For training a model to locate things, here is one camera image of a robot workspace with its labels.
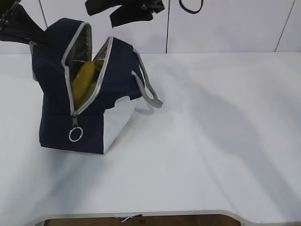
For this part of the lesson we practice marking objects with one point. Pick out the yellow banana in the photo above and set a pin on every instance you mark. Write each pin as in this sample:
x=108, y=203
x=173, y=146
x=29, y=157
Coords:
x=83, y=84

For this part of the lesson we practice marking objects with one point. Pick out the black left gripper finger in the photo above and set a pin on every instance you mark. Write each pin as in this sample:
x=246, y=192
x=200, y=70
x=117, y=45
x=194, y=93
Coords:
x=29, y=31

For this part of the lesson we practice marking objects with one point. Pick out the navy blue lunch bag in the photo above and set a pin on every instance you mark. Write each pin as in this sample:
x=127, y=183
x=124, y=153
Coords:
x=87, y=100

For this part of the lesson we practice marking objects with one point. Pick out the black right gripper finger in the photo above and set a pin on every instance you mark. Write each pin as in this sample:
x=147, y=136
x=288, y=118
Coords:
x=94, y=7
x=136, y=11

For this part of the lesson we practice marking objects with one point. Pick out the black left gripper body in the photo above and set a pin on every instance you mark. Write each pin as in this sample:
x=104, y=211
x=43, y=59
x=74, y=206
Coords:
x=9, y=13

